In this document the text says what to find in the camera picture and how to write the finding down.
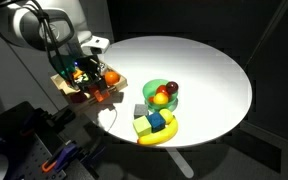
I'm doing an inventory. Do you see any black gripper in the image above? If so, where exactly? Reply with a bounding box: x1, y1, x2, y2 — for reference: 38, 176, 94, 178
74, 55, 107, 94

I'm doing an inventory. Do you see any orange toy block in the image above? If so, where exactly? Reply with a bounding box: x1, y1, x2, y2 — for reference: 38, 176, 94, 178
93, 89, 111, 103

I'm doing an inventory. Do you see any gray toy block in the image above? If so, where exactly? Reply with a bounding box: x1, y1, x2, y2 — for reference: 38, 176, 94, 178
133, 103, 150, 120

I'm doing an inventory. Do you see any lime green toy block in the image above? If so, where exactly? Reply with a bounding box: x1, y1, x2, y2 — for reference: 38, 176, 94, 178
132, 115, 153, 138

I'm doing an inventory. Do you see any blue toy block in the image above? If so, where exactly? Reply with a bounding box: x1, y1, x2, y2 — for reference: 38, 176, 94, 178
146, 111, 167, 134

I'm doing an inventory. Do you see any green translucent bowl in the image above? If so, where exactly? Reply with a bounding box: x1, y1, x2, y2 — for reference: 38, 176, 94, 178
142, 78, 180, 113

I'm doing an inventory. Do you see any wooden tray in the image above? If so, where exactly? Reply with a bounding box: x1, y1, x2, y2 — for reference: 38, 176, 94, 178
49, 64, 129, 113

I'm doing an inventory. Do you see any orange toy ball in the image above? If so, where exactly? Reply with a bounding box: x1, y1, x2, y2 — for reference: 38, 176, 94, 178
103, 70, 121, 87

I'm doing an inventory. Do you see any red toy tomato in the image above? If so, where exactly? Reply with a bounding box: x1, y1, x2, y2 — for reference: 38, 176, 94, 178
155, 84, 170, 96

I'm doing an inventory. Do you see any yellow toy fruit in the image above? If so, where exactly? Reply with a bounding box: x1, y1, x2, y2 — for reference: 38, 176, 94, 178
152, 92, 170, 106

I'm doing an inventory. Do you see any dark purple toy plum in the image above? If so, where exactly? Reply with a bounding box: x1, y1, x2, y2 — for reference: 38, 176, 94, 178
165, 80, 180, 96

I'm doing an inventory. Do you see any yellow toy lemon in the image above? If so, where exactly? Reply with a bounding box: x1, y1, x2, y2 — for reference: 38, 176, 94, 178
159, 108, 175, 125

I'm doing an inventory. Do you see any yellow toy banana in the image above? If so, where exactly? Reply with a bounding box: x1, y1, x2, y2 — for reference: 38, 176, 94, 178
136, 114, 179, 146

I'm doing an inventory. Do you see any metal breadboard plate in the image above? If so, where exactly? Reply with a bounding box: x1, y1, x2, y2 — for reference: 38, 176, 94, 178
2, 131, 97, 180

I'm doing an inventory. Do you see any white table leg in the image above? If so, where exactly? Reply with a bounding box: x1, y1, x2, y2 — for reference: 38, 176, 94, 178
165, 146, 195, 179

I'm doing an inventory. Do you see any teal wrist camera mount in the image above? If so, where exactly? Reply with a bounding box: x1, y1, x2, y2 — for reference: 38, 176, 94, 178
50, 54, 79, 78

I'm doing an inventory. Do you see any black clamp with orange handle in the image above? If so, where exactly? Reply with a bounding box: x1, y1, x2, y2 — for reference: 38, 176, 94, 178
41, 142, 79, 173

